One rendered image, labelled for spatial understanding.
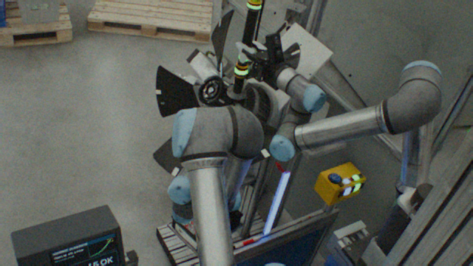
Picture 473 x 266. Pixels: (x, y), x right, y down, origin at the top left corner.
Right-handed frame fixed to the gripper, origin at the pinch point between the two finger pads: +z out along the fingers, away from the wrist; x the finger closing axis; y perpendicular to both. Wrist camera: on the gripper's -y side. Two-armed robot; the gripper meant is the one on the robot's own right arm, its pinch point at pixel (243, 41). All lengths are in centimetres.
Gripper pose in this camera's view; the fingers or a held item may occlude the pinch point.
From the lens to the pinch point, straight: 150.6
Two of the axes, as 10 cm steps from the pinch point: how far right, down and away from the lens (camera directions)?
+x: 7.5, -3.3, 5.7
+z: -6.4, -5.8, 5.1
